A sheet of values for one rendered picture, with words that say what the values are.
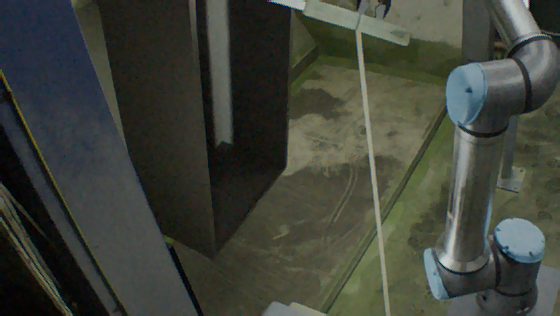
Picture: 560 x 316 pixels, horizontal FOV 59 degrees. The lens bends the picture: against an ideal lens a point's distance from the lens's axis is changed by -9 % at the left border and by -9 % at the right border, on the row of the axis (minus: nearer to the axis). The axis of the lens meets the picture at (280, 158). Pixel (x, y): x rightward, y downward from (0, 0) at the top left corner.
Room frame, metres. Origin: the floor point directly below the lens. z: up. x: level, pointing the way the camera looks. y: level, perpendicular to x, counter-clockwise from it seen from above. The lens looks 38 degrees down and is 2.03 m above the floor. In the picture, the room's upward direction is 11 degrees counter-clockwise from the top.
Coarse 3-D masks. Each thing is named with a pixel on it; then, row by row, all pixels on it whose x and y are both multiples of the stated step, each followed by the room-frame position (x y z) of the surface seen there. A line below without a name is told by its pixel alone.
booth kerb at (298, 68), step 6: (312, 48) 3.59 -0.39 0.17; (306, 54) 3.51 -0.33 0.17; (312, 54) 3.57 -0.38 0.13; (318, 54) 3.63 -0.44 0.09; (300, 60) 3.44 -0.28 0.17; (306, 60) 3.50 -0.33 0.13; (312, 60) 3.56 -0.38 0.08; (294, 66) 3.38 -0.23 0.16; (300, 66) 3.43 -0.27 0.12; (306, 66) 3.49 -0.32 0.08; (294, 72) 3.36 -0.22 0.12; (300, 72) 3.42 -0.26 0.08; (294, 78) 3.35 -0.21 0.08
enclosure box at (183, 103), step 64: (128, 0) 1.45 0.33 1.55; (192, 0) 1.33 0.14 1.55; (256, 0) 1.93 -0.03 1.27; (128, 64) 1.50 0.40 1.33; (192, 64) 1.35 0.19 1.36; (256, 64) 1.97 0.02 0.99; (128, 128) 1.57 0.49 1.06; (192, 128) 1.39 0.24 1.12; (256, 128) 2.01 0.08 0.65; (192, 192) 1.45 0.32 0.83; (256, 192) 1.79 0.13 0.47
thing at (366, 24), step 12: (276, 0) 1.41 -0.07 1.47; (288, 0) 1.40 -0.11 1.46; (312, 0) 1.39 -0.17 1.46; (312, 12) 1.37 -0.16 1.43; (324, 12) 1.37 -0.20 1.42; (336, 12) 1.37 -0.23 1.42; (348, 12) 1.36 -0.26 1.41; (348, 24) 1.35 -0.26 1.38; (360, 24) 1.35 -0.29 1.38; (372, 24) 1.34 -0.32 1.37; (384, 24) 1.34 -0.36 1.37; (384, 36) 1.33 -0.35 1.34; (396, 36) 1.32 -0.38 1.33; (408, 36) 1.32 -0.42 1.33
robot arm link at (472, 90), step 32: (480, 64) 0.85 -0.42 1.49; (512, 64) 0.84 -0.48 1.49; (448, 96) 0.88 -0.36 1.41; (480, 96) 0.80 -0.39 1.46; (512, 96) 0.79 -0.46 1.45; (480, 128) 0.80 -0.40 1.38; (480, 160) 0.81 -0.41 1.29; (480, 192) 0.81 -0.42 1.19; (448, 224) 0.87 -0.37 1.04; (480, 224) 0.82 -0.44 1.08; (448, 256) 0.86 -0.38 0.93; (480, 256) 0.84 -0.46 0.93; (448, 288) 0.82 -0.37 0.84; (480, 288) 0.82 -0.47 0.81
